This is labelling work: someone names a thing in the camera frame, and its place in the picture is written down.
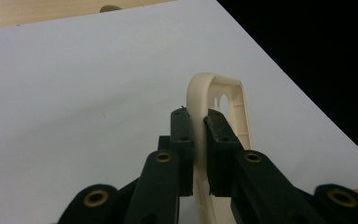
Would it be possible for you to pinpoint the white table mat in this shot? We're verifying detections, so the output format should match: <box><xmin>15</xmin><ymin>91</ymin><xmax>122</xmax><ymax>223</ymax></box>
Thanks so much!
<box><xmin>0</xmin><ymin>0</ymin><xmax>358</xmax><ymax>224</ymax></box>

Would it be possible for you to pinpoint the beige phone case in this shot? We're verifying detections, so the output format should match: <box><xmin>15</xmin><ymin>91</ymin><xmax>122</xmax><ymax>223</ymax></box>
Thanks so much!
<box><xmin>186</xmin><ymin>73</ymin><xmax>253</xmax><ymax>224</ymax></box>

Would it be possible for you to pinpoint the dark round table plug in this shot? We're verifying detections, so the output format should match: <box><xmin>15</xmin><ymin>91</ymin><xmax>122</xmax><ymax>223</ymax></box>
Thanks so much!
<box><xmin>99</xmin><ymin>4</ymin><xmax>123</xmax><ymax>14</ymax></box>

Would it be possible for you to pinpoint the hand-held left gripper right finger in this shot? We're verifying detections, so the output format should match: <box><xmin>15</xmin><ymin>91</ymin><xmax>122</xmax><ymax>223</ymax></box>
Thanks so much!
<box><xmin>202</xmin><ymin>108</ymin><xmax>245</xmax><ymax>198</ymax></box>

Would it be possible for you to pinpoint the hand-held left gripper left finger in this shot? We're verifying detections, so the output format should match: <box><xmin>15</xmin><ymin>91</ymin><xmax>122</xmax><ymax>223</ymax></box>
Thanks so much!
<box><xmin>158</xmin><ymin>106</ymin><xmax>197</xmax><ymax>198</ymax></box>

